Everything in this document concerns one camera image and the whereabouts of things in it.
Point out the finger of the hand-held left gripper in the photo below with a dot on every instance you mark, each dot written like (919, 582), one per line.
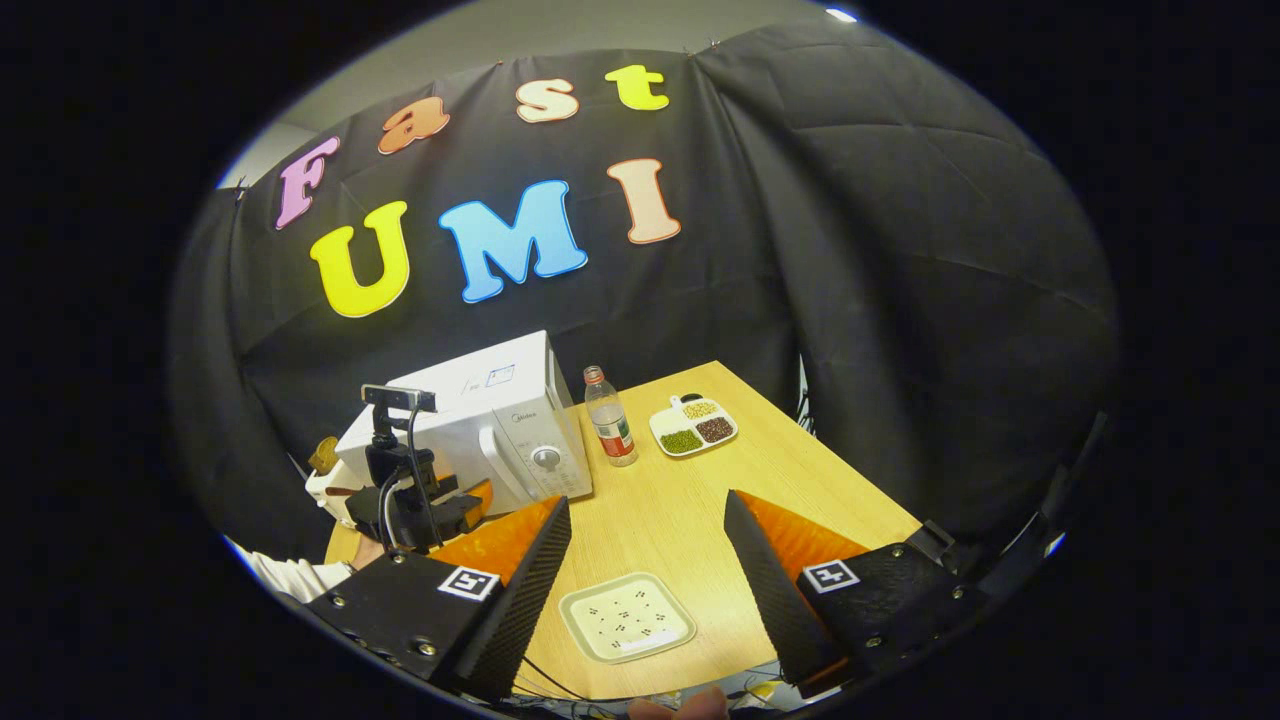
(478, 497)

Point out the toast slice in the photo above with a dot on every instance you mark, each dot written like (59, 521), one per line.
(323, 455)

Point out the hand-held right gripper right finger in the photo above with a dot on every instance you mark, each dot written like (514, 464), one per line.
(775, 600)

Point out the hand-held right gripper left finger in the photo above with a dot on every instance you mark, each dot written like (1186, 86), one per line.
(525, 605)

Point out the clear plastic drink bottle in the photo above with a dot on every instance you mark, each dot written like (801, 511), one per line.
(612, 425)

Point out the white microwave oven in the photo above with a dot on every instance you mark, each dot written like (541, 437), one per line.
(500, 420)

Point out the divided dish of beans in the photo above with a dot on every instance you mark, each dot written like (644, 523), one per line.
(695, 428)

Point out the white toaster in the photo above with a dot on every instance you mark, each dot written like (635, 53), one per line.
(325, 495)

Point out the cream rectangular plate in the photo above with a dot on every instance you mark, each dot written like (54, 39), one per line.
(627, 617)

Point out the black backdrop cloth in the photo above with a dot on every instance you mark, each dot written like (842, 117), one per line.
(900, 250)

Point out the ceiling light panel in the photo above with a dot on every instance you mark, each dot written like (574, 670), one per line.
(842, 15)

